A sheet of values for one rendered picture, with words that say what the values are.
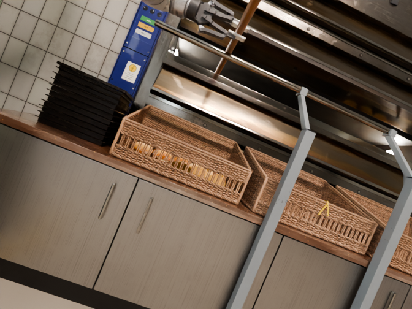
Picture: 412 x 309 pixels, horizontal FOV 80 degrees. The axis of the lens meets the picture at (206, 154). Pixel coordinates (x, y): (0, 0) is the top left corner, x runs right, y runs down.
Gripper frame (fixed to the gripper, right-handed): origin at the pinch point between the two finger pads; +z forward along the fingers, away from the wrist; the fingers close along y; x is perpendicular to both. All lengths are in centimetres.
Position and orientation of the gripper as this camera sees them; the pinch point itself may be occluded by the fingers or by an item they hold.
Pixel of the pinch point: (238, 31)
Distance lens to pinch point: 103.9
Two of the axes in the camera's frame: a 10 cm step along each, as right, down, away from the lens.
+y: -3.9, 9.2, 0.1
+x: 0.9, 0.5, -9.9
